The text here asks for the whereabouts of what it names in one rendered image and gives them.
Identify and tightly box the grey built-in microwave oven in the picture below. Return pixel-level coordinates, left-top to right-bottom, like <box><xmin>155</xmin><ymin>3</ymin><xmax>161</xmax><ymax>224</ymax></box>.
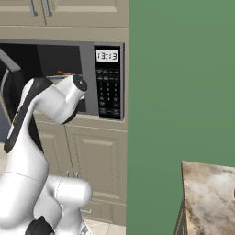
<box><xmin>0</xmin><ymin>39</ymin><xmax>126</xmax><ymax>122</ymax></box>

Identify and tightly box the dark microwave door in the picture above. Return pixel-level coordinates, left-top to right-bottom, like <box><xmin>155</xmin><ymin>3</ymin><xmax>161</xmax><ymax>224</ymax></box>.
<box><xmin>0</xmin><ymin>48</ymin><xmax>44</xmax><ymax>152</ymax></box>

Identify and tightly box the marble dining counter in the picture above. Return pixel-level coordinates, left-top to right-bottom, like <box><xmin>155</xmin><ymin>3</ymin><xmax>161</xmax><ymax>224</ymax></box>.
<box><xmin>173</xmin><ymin>160</ymin><xmax>235</xmax><ymax>235</ymax></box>

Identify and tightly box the beige wide base cupboard door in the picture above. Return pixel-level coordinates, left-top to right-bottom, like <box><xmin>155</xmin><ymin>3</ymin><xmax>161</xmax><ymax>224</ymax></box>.
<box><xmin>64</xmin><ymin>124</ymin><xmax>128</xmax><ymax>206</ymax></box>

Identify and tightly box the beige narrow base cupboard door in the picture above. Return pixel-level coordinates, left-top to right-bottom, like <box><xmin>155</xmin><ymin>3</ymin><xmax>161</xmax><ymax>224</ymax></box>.
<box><xmin>34</xmin><ymin>121</ymin><xmax>73</xmax><ymax>179</ymax></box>

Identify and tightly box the beige drawer front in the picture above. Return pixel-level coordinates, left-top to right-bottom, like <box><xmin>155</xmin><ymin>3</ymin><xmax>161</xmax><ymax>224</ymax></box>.
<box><xmin>80</xmin><ymin>199</ymin><xmax>128</xmax><ymax>227</ymax></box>

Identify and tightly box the beige wide wall cupboard door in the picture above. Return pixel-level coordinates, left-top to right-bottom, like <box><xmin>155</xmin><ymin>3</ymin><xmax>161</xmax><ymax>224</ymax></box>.
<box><xmin>45</xmin><ymin>0</ymin><xmax>129</xmax><ymax>28</ymax></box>

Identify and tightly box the grey wall cupboard handle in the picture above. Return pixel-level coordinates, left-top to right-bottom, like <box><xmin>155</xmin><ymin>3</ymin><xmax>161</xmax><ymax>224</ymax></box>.
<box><xmin>28</xmin><ymin>0</ymin><xmax>39</xmax><ymax>17</ymax></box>
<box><xmin>43</xmin><ymin>0</ymin><xmax>53</xmax><ymax>17</ymax></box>

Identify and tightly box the beige narrow wall cupboard door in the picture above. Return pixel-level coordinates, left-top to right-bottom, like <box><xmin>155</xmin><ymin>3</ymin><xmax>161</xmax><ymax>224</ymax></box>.
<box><xmin>0</xmin><ymin>0</ymin><xmax>47</xmax><ymax>28</ymax></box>

